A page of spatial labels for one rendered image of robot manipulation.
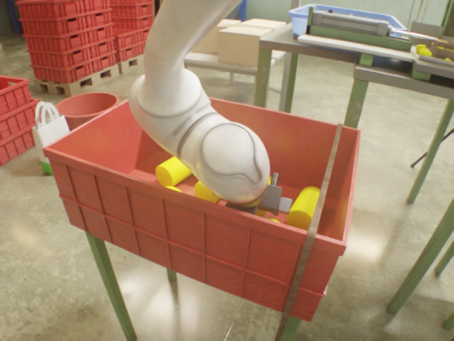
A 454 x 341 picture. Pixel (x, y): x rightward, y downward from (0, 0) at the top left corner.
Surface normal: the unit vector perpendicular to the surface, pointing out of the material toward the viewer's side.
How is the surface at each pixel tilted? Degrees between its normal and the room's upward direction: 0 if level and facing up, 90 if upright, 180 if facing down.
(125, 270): 0
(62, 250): 0
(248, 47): 90
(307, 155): 90
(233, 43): 90
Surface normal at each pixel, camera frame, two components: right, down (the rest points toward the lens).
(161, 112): -0.04, 0.19
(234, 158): -0.01, -0.07
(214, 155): -0.31, -0.08
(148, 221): -0.40, 0.51
